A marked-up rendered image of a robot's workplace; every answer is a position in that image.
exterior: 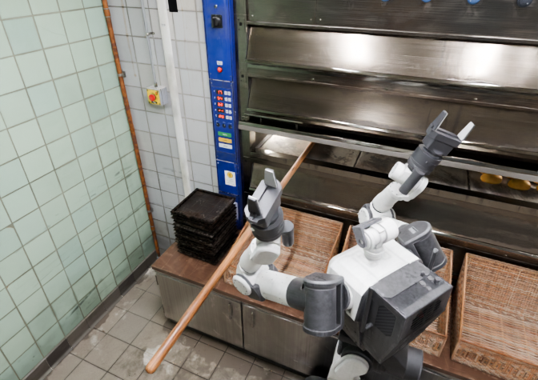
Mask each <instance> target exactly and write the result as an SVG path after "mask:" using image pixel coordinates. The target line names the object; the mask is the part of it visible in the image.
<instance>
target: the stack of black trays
mask: <svg viewBox="0 0 538 380"><path fill-rule="evenodd" d="M235 200H236V198H233V197H231V196H227V195H224V194H218V193H215V192H211V191H208V190H203V189H199V188H196V189H195V190H193V191H192V192H191V193H190V194H189V195H188V196H187V197H185V198H184V199H183V200H182V201H181V202H180V203H179V204H178V205H177V206H176V207H175V208H174V209H173V210H171V211H170V212H171V215H173V216H172V217H171V218H173V219H174V220H173V222H174V223H173V224H172V225H174V227H173V228H174V230H175V232H174V234H175V237H177V238H175V239H176V240H177V241H176V242H177V243H178V244H177V245H176V246H178V248H179V250H178V252H180V253H182V254H185V255H188V256H191V257H193V258H197V259H199V260H202V261H204V262H209V263H211V264H213V265H216V264H217V263H218V262H219V260H220V259H221V258H222V257H223V255H224V254H225V253H226V252H227V251H228V250H229V248H230V247H231V246H232V244H233V243H234V242H235V240H236V239H237V235H238V234H236V232H237V230H236V229H237V228H236V227H237V226H236V225H235V224H236V223H237V222H236V220H237V219H235V218H236V217H237V216H235V215H236V214H237V213H236V210H235V209H236V208H237V207H235V204H234V203H235Z"/></svg>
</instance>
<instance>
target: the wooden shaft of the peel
mask: <svg viewBox="0 0 538 380"><path fill-rule="evenodd" d="M314 145H315V142H310V143H309V144H308V146H307V147H306V149H305V150H304V152H302V154H301V155H300V156H299V158H298V159H297V161H296V162H295V164H294V165H293V167H292V168H291V169H290V170H289V171H288V173H287V175H286V176H285V177H284V179H283V180H282V181H281V183H280V185H281V187H282V190H283V188H284V187H285V185H286V184H287V183H288V182H289V180H290V179H291V177H292V176H293V174H294V173H295V172H296V170H297V169H298V168H299V166H300V164H301V163H302V161H303V160H304V159H305V158H306V156H307V154H308V153H309V152H310V150H311V148H312V147H313V146H314ZM251 234H252V231H251V225H249V227H248V228H247V229H246V230H245V231H244V233H243V235H242V236H241V237H240V239H239V240H238V241H237V242H236V243H235V245H234V247H233V248H232V249H231V251H230V252H229V254H228V255H227V256H226V257H225V259H224V260H223V262H222V263H221V264H220V266H219V267H218V269H217V270H216V271H215V272H214V274H213V275H212V276H211V278H210V279H209V281H208V282H207V284H206V285H205V286H204V287H203V289H202V290H201V291H200V293H199V295H198V296H197V297H196V299H195V300H194V301H193V302H192V303H191V305H190V307H189V308H188V309H187V311H186V312H185V314H184V315H183V316H182V317H181V319H180V320H179V322H178V323H177V324H176V326H175V327H174V329H173V330H172V331H171V332H170V334H169V335H168V336H167V338H166V339H165V341H164V342H163V344H162V345H161V346H160V347H159V349H158V350H157V351H156V353H155V355H154V356H153V357H152V359H151V360H150V361H149V362H148V363H147V365H146V368H145V370H146V372H147V373H148V374H153V373H154V372H155V371H156V370H157V368H158V367H159V365H160V364H161V362H162V361H163V359H164V358H165V357H166V356H167V354H168V352H169V351H170V350H171V348H172V346H173V345H174V344H175V343H176V341H177V340H178V338H179V337H180V335H181V334H182V332H183V331H184V330H185V329H186V327H187V325H188V324H189V322H190V321H191V319H192V318H193V317H194V316H195V314H196V313H197V311H198V310H199V308H200V306H201V305H202V304H203V303H204V301H205V300H206V298H207V297H208V295H209V294H210V292H211V291H212V290H213V289H214V287H215V285H216V284H217V283H218V281H219V279H220V278H221V277H222V276H223V274H224V273H225V271H226V270H227V268H228V267H229V265H230V264H231V263H232V261H233V260H234V259H235V257H236V255H237V254H238V252H240V250H241V249H242V247H243V245H244V244H245V243H246V241H247V240H248V239H249V237H250V236H251Z"/></svg>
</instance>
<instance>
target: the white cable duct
mask: <svg viewBox="0 0 538 380"><path fill-rule="evenodd" d="M156 2H157V7H158V12H159V23H160V29H161V35H162V40H163V50H164V56H165V62H166V68H167V78H168V84H169V89H170V95H171V105H172V111H173V117H174V123H175V133H176V138H177V144H178V150H179V161H180V166H181V171H182V177H183V188H184V194H185V197H187V196H188V195H189V194H190V193H191V184H190V178H189V172H188V165H187V154H186V148H185V142H184V136H183V124H182V118H181V112H180V106H179V95H178V88H177V82H176V76H175V64H174V59H173V52H172V46H171V35H170V28H169V22H168V16H167V4H166V0H156Z"/></svg>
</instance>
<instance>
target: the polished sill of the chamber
mask: <svg viewBox="0 0 538 380"><path fill-rule="evenodd" d="M251 158H257V159H261V160H265V161H269V162H276V163H280V164H284V165H289V166H293V165H294V164H295V162H296V161H297V159H298V158H299V156H294V155H289V154H282V153H278V152H274V151H269V150H262V149H258V148H254V149H253V150H252V151H251ZM299 168H304V169H308V170H315V171H319V172H323V173H327V174H334V175H339V176H342V177H346V178H354V179H358V180H362V181H366V182H373V183H377V184H381V185H385V186H388V185H389V184H390V183H391V182H395V181H394V180H393V179H391V178H389V177H388V175H389V174H385V173H380V172H376V171H371V170H364V169H360V168H355V167H351V166H344V165H340V164H335V163H330V162H323V161H319V160H315V159H310V158H305V159H304V160H303V161H302V163H301V164H300V166H299ZM421 193H424V194H431V195H435V196H439V197H443V198H450V199H455V200H459V201H463V202H470V203H474V204H478V205H482V206H489V207H493V208H497V209H502V210H509V211H512V212H517V213H521V214H528V215H532V216H536V217H538V203H535V202H527V201H523V200H519V199H514V198H507V197H503V196H499V195H494V194H486V193H482V192H478V191H474V190H466V189H462V188H458V187H454V186H445V185H441V184H437V183H433V182H428V184H427V186H426V187H425V189H424V190H423V191H422V192H421Z"/></svg>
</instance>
